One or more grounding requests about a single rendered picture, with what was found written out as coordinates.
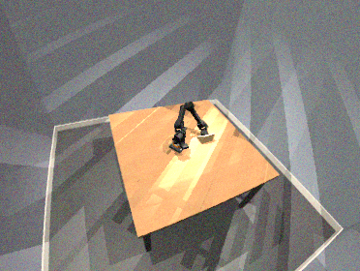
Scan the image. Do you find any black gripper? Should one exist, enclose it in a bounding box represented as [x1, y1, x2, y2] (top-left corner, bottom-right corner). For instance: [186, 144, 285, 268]
[178, 136, 189, 150]

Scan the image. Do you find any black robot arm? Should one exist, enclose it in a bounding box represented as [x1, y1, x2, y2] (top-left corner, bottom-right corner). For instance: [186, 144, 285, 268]
[172, 102, 209, 144]

